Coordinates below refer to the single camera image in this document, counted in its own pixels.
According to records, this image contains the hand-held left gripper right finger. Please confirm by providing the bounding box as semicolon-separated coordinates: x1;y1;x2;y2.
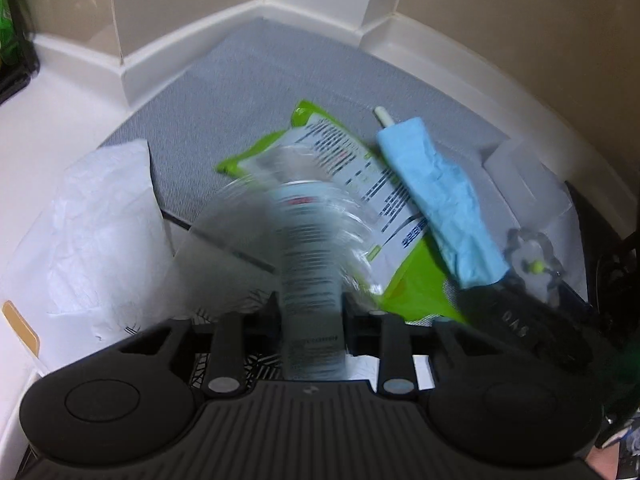
341;292;505;401

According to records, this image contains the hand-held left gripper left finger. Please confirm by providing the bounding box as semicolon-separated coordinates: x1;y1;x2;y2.
117;292;281;401

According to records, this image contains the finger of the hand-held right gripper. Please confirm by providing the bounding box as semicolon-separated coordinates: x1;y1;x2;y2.
456;280;503;328

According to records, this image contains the clear plastic bottle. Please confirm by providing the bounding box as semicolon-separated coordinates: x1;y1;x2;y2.
172;145;388;381

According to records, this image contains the blue paper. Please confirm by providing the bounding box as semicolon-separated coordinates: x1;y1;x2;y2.
375;116;511;291

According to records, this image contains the green snack packet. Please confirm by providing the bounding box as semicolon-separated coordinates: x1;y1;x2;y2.
215;100;471;326

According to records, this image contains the person's right forearm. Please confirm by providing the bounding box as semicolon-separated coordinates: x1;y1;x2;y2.
584;447;626;480

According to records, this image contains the clear plastic packaging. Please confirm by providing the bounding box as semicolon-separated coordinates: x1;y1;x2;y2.
504;229;568;303

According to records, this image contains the white crumpled paper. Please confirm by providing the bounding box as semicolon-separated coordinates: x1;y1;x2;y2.
0;139;186;361

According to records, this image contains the white stick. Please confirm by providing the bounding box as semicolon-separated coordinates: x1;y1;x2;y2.
374;105;398;131

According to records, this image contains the tan card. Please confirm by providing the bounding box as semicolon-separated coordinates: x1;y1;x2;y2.
1;300;41;361

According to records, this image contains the grey mat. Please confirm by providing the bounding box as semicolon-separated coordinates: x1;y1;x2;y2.
97;16;503;241

